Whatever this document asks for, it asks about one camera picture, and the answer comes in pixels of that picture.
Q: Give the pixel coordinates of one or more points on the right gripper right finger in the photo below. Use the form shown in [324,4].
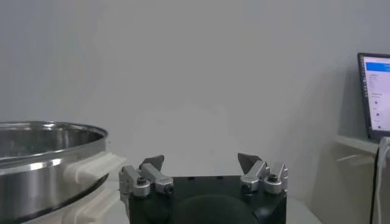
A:
[259,176]

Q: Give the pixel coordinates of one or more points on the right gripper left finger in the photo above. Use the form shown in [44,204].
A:
[146,178]

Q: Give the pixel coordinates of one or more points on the stainless steel steamer basket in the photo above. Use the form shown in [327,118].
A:
[30,182]

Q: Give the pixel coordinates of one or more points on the white side table with laptop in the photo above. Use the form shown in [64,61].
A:
[356,143]

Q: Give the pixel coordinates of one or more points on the open laptop computer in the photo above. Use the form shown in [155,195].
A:
[377,97]

